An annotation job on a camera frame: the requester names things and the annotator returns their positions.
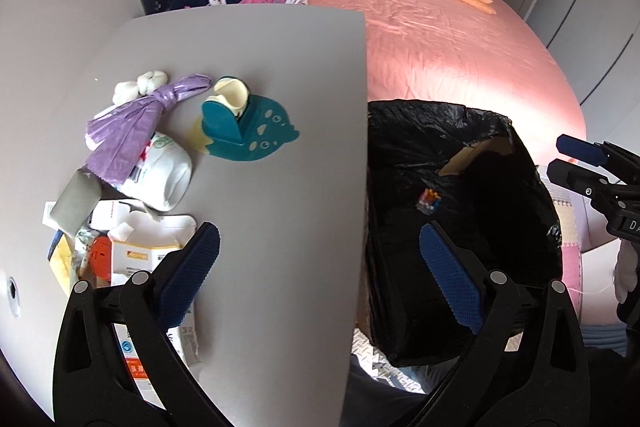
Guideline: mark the white AD milk bottle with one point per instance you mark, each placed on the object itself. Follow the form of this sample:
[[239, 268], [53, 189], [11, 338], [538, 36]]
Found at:
[[162, 174]]

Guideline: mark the teal fish-shaped holder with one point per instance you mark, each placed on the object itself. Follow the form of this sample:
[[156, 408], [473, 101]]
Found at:
[[237, 125]]

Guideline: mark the black lined trash bin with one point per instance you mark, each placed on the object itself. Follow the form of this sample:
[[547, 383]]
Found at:
[[467, 170]]

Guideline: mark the bed with pink sheet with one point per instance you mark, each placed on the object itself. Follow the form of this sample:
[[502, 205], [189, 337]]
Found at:
[[447, 51]]

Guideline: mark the purple plastic bag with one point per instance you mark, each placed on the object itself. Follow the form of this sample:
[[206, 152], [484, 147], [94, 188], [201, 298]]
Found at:
[[121, 134]]

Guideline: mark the white tissue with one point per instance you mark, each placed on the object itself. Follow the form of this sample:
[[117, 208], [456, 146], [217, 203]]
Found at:
[[145, 84]]

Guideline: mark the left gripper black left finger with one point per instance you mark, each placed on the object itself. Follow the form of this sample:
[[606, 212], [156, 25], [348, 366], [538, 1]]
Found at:
[[92, 385]]

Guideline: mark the colourful foam floor mat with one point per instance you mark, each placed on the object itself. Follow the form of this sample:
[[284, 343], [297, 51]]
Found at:
[[588, 272]]

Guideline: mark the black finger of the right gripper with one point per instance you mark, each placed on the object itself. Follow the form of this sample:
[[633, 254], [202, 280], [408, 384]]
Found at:
[[594, 154], [587, 183]]

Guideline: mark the grey folded paper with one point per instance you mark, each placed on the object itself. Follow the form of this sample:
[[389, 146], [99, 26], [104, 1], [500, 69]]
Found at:
[[77, 201]]

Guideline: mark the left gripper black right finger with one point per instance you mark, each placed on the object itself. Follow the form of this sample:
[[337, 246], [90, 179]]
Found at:
[[527, 363]]

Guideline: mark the grey bedside cabinet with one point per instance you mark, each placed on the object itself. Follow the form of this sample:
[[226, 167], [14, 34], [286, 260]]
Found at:
[[275, 316]]

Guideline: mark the white gloved right hand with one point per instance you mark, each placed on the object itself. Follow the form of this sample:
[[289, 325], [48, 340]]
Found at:
[[625, 272]]

